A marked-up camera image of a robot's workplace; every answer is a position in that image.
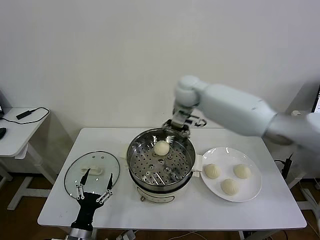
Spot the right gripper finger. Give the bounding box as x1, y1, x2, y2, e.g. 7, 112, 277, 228
161, 119, 176, 130
181, 124, 193, 139

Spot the white round plate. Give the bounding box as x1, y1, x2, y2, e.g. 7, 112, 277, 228
200, 146, 263, 203

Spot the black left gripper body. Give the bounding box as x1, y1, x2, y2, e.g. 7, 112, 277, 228
74, 191, 101, 229

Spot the thin black cable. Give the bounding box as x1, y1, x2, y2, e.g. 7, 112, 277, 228
0, 106, 50, 125

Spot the white power strip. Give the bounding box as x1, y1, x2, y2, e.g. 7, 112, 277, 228
116, 229, 138, 240

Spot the dark monitor edge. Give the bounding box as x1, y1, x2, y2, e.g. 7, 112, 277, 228
0, 89, 5, 120

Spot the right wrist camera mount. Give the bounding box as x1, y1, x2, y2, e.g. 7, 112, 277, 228
173, 106, 193, 125

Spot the black laptop power cable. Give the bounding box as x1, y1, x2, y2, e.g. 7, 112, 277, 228
273, 152, 294, 166

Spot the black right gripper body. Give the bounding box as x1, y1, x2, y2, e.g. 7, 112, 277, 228
170, 119, 189, 133

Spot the white electric cooker base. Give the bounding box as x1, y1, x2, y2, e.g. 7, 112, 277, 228
129, 172, 195, 205

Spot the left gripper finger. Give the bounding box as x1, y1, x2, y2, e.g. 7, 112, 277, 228
74, 167, 92, 200
96, 172, 114, 204

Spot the white steamed baozi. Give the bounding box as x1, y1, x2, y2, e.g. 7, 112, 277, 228
233, 164, 252, 180
220, 178, 240, 195
204, 163, 222, 180
153, 140, 170, 156

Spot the round glass lid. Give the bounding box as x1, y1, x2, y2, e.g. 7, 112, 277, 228
64, 150, 121, 201

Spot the open laptop lit screen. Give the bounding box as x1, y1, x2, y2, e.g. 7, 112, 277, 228
311, 84, 320, 113

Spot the black power adapter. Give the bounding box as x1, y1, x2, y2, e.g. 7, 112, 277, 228
281, 156, 293, 179

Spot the stainless steel steamer pot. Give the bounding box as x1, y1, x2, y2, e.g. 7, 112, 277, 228
119, 127, 203, 191

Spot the black power brick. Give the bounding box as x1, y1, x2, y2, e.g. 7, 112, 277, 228
15, 109, 36, 120

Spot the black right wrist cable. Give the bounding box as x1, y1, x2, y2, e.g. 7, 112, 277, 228
189, 115, 208, 128

